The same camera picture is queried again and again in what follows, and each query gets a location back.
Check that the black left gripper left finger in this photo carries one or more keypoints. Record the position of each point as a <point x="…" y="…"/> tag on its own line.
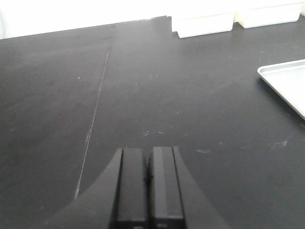
<point x="116" y="200"/>

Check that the white plastic bin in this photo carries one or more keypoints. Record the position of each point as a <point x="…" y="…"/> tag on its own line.
<point x="202" y="25"/>
<point x="268" y="15"/>

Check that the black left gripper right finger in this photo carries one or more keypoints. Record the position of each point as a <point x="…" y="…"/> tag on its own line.
<point x="175" y="200"/>

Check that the silver metal tray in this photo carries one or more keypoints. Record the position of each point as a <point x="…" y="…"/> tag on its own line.
<point x="287" y="79"/>

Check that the white plastic bin left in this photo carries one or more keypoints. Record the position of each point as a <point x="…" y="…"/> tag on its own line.
<point x="202" y="25"/>

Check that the white plastic bin middle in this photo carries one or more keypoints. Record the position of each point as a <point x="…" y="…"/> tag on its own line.
<point x="268" y="15"/>

